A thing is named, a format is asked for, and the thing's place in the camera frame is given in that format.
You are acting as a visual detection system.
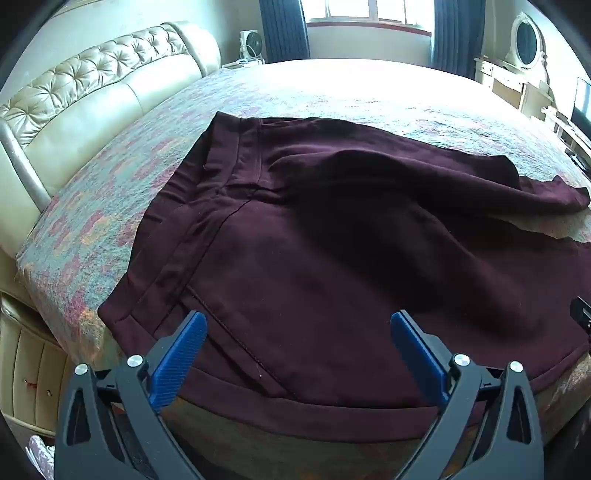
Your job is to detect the white dressing table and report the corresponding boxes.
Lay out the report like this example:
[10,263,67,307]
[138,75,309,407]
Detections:
[475,55,555,117]

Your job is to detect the cream tufted headboard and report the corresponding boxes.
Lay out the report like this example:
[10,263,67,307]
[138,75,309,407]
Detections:
[0,21,221,213]

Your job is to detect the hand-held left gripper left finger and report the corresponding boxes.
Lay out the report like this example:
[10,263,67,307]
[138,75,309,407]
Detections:
[55,311,208,480]

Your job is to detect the bed with patterned cover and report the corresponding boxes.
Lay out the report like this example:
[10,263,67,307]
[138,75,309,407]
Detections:
[16,59,591,462]

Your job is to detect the white television stand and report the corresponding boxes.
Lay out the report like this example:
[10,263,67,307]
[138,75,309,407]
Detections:
[542,107,591,160]

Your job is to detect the television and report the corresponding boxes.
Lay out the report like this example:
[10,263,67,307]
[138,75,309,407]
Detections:
[571,78,591,130]

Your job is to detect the white oval vanity mirror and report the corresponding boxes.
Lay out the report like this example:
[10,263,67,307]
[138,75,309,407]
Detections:
[505,11,550,71]

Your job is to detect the maroon pants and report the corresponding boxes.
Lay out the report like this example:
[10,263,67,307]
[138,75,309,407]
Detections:
[98,111,591,432]

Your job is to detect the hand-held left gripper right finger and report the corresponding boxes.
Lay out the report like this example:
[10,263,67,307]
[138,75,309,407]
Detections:
[390,309,546,480]

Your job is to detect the white fan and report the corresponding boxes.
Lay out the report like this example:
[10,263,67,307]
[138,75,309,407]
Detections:
[240,28,267,61]

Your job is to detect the window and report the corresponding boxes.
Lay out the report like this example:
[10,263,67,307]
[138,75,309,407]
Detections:
[300,0,437,28]

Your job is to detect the blue curtain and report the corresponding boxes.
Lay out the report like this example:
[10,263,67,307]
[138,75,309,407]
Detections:
[259,0,310,63]
[431,0,485,79]

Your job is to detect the patterned light cloth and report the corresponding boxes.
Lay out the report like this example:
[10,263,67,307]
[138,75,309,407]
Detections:
[28,435,58,480]

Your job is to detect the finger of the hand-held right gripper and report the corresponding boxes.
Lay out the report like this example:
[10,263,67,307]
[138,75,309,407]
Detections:
[569,298,591,343]

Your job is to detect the cream padded bed base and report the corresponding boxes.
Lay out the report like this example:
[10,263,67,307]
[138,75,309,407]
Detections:
[0,291,77,437]

